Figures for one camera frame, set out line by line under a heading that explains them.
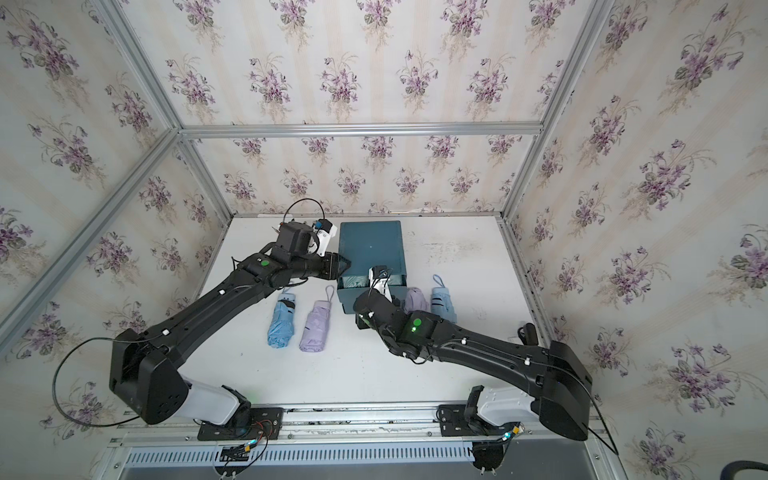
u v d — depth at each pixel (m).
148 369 0.40
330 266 0.69
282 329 0.85
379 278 0.64
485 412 0.60
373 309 0.53
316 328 0.87
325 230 0.71
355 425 0.75
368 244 0.83
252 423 0.71
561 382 0.39
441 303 0.93
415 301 0.89
